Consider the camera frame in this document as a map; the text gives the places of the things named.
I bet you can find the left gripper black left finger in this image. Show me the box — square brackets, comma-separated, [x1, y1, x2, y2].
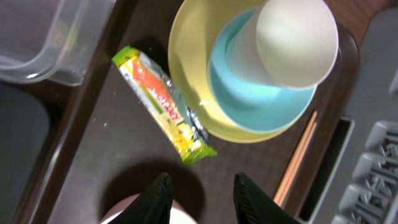
[109, 172, 173, 224]

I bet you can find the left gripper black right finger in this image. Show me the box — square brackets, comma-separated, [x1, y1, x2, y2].
[233, 173, 300, 224]

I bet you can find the white bowl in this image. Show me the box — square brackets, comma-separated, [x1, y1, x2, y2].
[99, 194, 197, 224]

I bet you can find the yellow green snack wrapper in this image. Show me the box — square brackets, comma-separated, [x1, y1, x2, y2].
[112, 45, 218, 165]

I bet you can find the grey plastic dishwasher rack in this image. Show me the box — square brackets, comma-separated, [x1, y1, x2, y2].
[298, 8, 397, 223]

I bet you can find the wooden chopstick right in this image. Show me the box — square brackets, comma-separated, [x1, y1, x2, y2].
[278, 121, 318, 208]

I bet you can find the wooden chopstick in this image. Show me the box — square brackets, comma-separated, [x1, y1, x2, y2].
[278, 121, 318, 208]
[272, 110, 318, 205]

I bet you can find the wooden chopstick left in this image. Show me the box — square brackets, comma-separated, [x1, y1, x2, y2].
[272, 110, 318, 205]

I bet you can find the dark brown serving tray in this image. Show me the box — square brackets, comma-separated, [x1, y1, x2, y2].
[12, 1, 369, 223]

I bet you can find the light blue bowl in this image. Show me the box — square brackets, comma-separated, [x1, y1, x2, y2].
[208, 7, 317, 134]

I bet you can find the black tray bin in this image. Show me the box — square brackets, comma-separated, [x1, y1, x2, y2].
[1, 85, 50, 224]

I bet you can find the white paper cup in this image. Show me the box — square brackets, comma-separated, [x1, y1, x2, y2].
[226, 0, 339, 90]

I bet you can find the yellow plate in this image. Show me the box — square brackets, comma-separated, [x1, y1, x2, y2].
[168, 0, 280, 143]

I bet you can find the clear plastic bin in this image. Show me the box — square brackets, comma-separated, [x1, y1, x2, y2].
[1, 0, 115, 86]

